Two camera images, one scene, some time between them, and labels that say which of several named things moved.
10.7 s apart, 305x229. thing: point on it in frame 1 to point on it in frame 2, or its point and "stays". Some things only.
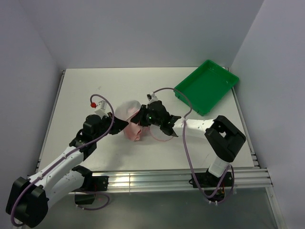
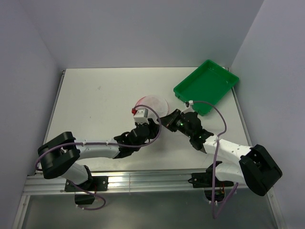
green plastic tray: x=206 y=87 stays
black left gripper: x=118 y=125 to x=154 y=129
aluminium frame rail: x=251 y=180 stays
